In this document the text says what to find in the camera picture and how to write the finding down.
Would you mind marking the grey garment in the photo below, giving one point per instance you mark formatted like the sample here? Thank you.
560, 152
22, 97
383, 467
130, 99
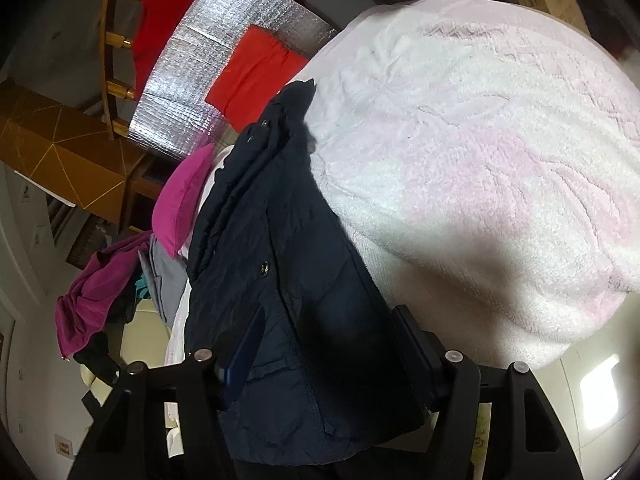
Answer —
165, 280

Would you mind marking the white and pink fleece blanket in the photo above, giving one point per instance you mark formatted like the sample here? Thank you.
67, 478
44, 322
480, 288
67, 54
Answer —
450, 135

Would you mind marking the person's legs in black pants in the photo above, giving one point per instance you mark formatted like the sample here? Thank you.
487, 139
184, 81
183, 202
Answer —
295, 470

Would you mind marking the magenta garment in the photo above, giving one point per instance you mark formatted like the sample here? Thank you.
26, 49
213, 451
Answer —
95, 295

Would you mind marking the navy blue zip jacket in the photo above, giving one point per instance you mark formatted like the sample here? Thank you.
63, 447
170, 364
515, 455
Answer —
310, 310

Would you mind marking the black garment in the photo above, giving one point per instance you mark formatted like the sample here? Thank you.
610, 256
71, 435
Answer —
100, 355

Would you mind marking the teal cloth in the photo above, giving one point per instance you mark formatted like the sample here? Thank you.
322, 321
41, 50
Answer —
141, 287

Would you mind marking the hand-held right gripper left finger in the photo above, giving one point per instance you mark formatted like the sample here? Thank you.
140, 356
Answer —
245, 355

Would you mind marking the wall socket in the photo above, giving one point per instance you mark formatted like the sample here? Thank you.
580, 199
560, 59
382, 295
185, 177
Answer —
63, 446

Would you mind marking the silver foil insulation board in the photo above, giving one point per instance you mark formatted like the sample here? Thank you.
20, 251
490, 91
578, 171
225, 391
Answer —
200, 60

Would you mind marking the red cloth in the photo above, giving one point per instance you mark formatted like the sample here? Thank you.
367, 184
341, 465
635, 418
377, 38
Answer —
160, 15

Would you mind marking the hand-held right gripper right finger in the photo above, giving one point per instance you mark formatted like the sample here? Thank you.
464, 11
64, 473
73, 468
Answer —
417, 355

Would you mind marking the orange wooden pillar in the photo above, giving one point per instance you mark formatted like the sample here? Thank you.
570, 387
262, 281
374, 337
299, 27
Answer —
65, 155

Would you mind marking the magenta pillow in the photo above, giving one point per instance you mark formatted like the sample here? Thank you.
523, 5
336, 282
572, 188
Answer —
180, 195

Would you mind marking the cream leather sofa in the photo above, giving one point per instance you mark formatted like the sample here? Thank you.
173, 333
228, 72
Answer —
140, 340

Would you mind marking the red pillow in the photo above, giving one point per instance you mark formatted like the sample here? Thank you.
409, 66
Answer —
255, 75

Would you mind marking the wooden stair railing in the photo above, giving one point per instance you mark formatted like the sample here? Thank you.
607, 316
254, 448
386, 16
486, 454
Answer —
117, 50

